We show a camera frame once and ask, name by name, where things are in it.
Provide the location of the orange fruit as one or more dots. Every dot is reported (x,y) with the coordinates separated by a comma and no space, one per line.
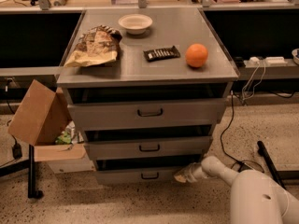
(196,55)

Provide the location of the white bowl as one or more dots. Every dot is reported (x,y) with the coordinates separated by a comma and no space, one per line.
(135,24)

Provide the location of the grey drawer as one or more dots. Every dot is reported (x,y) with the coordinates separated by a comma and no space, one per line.
(150,114)
(144,148)
(142,169)

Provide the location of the small black plug adapter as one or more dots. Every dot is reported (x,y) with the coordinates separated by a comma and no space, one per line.
(16,151)

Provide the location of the grey bottom drawer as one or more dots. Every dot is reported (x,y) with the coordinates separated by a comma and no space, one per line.
(142,169)

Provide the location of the black table leg left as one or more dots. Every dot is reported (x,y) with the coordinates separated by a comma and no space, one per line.
(33,192)

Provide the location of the grey top drawer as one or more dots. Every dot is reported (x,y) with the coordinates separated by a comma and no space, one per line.
(150,114)

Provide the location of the grey middle drawer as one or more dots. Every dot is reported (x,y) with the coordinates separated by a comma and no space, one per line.
(144,148)

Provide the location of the grey metal drawer cabinet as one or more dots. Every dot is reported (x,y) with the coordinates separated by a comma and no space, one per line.
(133,79)

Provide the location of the white power strip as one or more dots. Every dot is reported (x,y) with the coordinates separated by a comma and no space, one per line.
(267,62)

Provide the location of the dark snack bar wrapper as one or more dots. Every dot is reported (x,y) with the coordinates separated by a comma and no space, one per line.
(161,54)

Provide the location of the crumpled chip bag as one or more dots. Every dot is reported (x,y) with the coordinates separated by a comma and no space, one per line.
(98,45)

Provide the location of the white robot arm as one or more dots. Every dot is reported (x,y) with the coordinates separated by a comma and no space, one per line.
(255,198)

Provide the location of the black power adapter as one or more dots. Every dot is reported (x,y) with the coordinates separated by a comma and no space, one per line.
(244,167)

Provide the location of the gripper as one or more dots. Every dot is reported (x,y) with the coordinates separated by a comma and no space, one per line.
(193,173)

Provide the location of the black floor stand leg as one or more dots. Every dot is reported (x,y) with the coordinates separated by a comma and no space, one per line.
(271,167)

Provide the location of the brown cardboard box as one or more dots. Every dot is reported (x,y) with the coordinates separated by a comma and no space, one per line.
(42,121)

